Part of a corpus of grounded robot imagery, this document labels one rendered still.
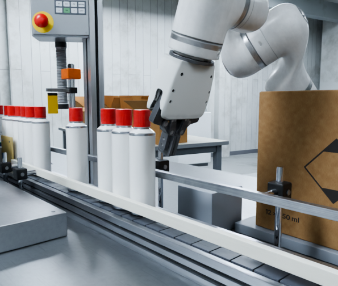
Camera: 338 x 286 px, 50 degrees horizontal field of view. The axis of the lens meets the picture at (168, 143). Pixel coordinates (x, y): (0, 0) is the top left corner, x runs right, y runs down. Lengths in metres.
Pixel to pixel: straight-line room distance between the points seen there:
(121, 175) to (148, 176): 0.07
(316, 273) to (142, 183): 0.36
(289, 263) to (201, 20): 0.35
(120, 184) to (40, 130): 0.44
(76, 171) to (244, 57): 0.51
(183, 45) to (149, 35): 5.83
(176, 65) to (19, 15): 5.11
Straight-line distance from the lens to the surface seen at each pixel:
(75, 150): 0.90
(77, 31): 1.13
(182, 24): 0.56
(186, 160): 5.90
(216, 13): 0.55
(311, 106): 0.67
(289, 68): 1.01
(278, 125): 0.71
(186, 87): 0.57
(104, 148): 0.78
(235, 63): 0.97
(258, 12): 0.61
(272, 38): 0.96
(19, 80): 5.50
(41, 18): 1.12
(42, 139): 1.12
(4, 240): 0.73
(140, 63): 6.24
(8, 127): 1.31
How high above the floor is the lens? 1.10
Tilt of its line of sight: 7 degrees down
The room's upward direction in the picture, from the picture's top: straight up
